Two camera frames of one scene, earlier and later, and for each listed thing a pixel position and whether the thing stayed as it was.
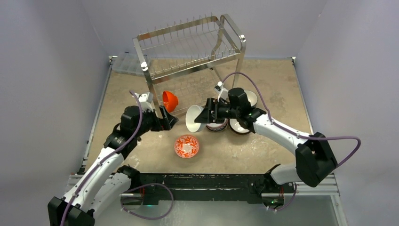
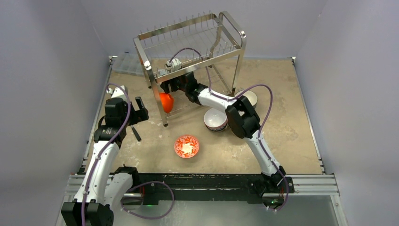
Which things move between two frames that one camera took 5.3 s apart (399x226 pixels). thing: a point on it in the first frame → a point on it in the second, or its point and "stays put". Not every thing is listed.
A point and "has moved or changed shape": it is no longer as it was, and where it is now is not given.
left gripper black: x=168 y=120 → x=139 y=115
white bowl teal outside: x=252 y=97 stays put
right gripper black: x=211 y=110 → x=172 y=85
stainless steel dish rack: x=177 y=60 stays put
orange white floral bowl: x=186 y=146 stays put
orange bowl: x=170 y=101 has moved or changed shape
